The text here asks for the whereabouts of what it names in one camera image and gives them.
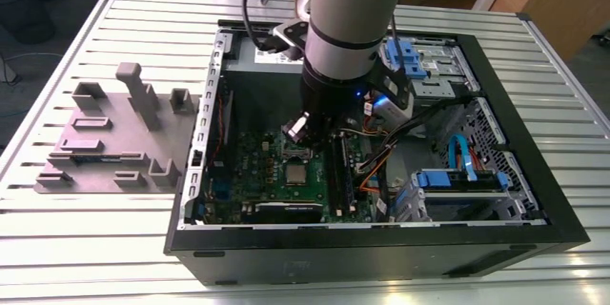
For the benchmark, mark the black graphics card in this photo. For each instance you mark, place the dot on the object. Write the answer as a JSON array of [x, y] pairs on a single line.
[[286, 210]]

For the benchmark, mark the CPU socket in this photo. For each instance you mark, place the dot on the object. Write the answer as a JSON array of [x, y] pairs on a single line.
[[310, 176]]

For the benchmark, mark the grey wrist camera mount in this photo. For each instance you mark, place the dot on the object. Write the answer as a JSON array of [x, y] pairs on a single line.
[[289, 31]]

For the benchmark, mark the silver CPU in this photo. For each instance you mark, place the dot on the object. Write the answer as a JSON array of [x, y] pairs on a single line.
[[297, 174]]

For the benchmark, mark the black PC case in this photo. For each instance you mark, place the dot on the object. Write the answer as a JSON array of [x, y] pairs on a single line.
[[334, 248]]

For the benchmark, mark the silver drive cage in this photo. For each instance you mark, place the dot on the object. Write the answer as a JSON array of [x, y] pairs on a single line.
[[438, 87]]

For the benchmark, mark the blue drive bay latch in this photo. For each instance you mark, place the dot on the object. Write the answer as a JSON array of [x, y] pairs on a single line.
[[405, 53], [414, 70]]

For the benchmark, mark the green motherboard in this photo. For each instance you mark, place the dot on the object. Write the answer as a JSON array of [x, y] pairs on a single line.
[[258, 162]]

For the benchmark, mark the black office chair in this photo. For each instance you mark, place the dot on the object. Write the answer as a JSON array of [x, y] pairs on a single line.
[[34, 23]]

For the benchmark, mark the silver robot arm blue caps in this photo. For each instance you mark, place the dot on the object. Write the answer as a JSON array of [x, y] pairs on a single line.
[[348, 8]]

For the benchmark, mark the wooden cabinet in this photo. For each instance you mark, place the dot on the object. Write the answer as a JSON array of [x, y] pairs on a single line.
[[562, 5]]

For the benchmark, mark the hard disk in blue carrier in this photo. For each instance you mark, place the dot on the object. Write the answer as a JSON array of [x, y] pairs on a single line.
[[436, 180]]

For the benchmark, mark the empty blue disk carrier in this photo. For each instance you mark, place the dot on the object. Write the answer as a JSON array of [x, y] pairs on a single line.
[[398, 201]]

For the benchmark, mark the grey parts rack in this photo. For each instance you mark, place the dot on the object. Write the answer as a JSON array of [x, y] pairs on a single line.
[[119, 130]]

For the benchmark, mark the black RAM slot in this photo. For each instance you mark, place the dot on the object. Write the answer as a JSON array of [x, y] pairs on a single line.
[[349, 173], [336, 176]]

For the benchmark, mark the grey power supply unit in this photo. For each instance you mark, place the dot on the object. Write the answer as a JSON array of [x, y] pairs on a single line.
[[258, 94]]

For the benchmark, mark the silver disk bay cage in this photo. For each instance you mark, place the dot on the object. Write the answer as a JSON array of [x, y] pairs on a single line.
[[477, 196]]

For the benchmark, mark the RAM stick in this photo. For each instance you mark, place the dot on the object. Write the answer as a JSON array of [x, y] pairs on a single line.
[[98, 158]]

